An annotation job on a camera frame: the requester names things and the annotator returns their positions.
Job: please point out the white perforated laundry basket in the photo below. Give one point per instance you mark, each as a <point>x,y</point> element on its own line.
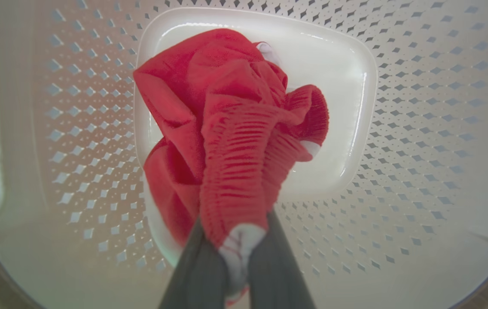
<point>398,128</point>

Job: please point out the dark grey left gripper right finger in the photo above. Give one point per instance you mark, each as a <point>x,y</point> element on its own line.
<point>276,274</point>

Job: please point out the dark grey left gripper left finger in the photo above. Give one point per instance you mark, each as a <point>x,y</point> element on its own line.
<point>196,274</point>

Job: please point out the red and white garment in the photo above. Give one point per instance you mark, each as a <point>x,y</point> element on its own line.
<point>231,128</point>

